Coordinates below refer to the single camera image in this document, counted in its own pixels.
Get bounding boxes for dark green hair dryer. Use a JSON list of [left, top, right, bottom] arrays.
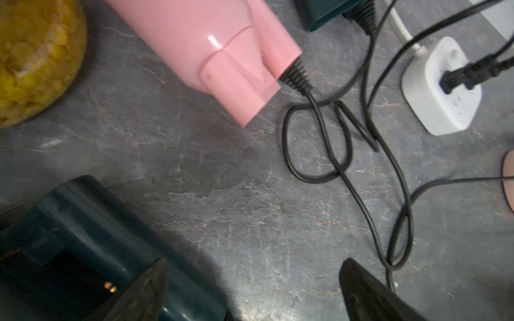
[[294, 0, 377, 36]]

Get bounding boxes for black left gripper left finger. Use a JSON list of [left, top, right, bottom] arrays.
[[86, 258, 169, 321]]

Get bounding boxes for pink hair dryer left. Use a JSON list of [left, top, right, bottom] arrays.
[[109, 0, 302, 127]]

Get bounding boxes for white power strip cord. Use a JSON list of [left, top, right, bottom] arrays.
[[383, 0, 428, 57]]

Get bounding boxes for round beige power strip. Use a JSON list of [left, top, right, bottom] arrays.
[[502, 150, 514, 211]]

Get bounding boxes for black cord with plug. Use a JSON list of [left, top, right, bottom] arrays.
[[385, 175, 514, 272]]

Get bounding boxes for white square power strip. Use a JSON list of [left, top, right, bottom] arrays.
[[401, 37, 483, 136]]

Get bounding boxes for jar with red lid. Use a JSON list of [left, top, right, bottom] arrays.
[[1, 0, 87, 128]]

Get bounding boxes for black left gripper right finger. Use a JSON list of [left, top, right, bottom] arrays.
[[339, 258, 425, 321]]

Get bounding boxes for black looping cable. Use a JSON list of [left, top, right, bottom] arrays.
[[438, 33, 514, 96]]

